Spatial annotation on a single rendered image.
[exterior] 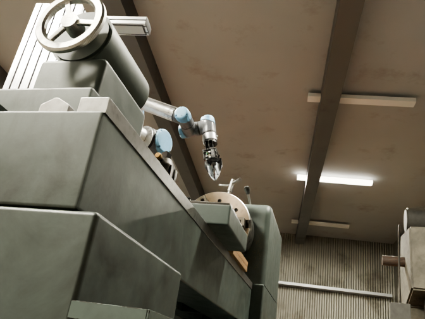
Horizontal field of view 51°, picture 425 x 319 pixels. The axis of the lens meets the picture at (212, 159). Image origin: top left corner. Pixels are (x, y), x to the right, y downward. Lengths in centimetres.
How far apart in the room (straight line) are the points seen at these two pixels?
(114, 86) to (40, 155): 28
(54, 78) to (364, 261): 1042
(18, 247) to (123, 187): 20
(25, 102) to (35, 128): 12
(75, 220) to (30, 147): 16
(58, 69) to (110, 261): 43
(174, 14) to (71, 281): 419
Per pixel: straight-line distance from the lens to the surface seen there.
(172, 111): 227
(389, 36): 478
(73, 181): 67
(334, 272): 1091
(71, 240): 63
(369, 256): 1113
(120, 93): 96
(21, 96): 88
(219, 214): 126
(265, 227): 214
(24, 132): 76
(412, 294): 525
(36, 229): 67
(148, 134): 194
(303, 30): 466
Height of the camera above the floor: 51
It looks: 24 degrees up
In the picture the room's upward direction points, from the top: 9 degrees clockwise
